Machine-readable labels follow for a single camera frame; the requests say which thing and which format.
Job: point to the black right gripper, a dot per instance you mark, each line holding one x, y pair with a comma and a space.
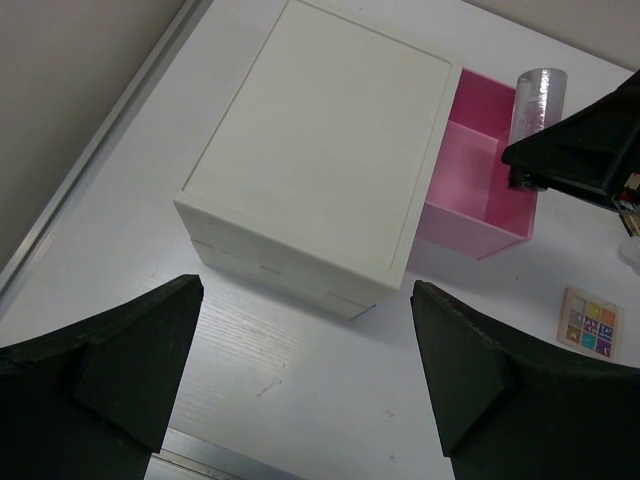
592, 155

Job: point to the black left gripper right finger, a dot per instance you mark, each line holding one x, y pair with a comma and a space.
508, 405

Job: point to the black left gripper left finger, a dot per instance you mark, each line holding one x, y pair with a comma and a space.
93, 400

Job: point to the clear lip gloss tube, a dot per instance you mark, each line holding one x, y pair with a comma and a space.
539, 102

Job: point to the pink drawer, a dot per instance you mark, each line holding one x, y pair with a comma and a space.
470, 207

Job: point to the colourful eyeshadow palette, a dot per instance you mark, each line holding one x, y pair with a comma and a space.
590, 325

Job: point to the white drawer cabinet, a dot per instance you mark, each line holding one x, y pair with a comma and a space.
314, 179

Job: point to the aluminium frame rail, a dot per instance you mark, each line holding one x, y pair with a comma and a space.
109, 132

